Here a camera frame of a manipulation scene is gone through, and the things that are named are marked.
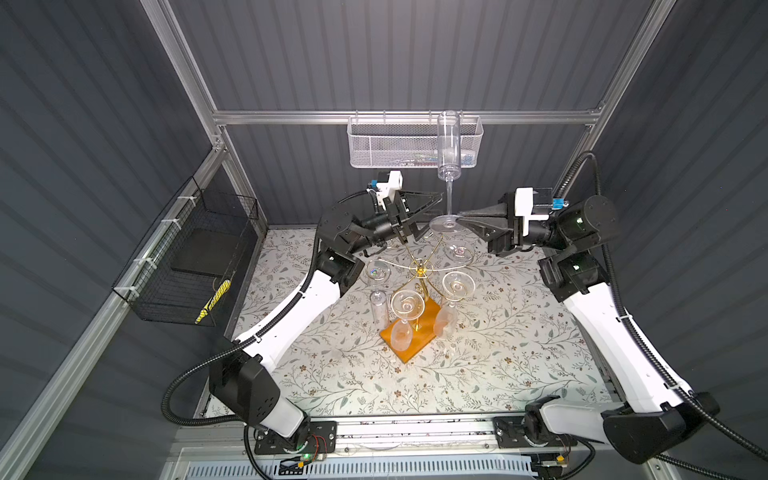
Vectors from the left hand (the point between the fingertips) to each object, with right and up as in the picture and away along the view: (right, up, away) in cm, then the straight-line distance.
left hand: (444, 206), depth 53 cm
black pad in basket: (-58, -8, +25) cm, 64 cm away
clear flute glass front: (-7, -19, +8) cm, 22 cm away
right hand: (+2, -3, -4) cm, 6 cm away
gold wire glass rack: (-2, -12, +15) cm, 20 cm away
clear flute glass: (+6, -8, +15) cm, 18 cm away
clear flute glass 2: (+5, -16, +10) cm, 19 cm away
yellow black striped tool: (-51, -19, +16) cm, 57 cm away
